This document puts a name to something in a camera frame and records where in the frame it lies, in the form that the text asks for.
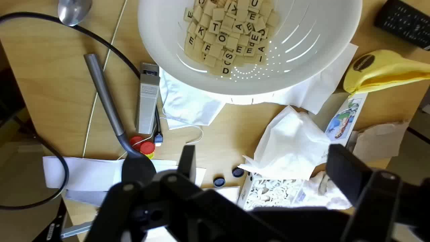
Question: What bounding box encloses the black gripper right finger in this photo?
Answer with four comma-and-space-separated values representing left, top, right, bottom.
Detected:
325, 142, 376, 207

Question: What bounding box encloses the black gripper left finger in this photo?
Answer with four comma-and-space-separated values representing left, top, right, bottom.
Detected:
176, 144, 198, 185

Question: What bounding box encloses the white plastic colander bowl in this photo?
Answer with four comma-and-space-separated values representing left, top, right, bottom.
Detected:
137, 0, 364, 106

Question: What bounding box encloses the small crumpled white tissue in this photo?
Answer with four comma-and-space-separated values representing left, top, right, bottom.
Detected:
352, 121, 410, 165

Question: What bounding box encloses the white patterned tissue box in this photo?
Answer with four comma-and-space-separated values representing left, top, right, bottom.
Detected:
237, 170, 316, 212

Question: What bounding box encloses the small black cap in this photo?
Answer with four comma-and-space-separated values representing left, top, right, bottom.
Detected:
230, 165, 246, 179
211, 175, 227, 188

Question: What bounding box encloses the red bottle cap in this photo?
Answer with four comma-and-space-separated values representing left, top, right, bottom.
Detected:
139, 140, 157, 156
129, 134, 145, 150

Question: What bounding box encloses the white card with colourful picture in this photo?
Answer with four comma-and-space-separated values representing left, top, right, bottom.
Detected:
324, 91, 370, 148

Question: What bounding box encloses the grey white rectangular box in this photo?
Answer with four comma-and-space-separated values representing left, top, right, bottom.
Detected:
136, 62, 161, 136

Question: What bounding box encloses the long white paper strip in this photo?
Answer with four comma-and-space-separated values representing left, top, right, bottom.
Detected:
42, 154, 208, 192

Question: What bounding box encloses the yellow toy with black oval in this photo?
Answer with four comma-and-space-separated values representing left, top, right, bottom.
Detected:
342, 48, 430, 95

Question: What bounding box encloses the pile of wooden letter tiles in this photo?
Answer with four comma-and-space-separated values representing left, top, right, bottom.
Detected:
182, 0, 282, 75

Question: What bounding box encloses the black remote control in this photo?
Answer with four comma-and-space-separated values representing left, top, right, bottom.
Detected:
374, 0, 430, 51

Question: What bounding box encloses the metal spoon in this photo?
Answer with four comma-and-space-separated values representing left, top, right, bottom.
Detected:
57, 0, 94, 28

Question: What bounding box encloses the black cable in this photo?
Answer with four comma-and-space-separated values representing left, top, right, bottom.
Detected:
0, 11, 143, 211

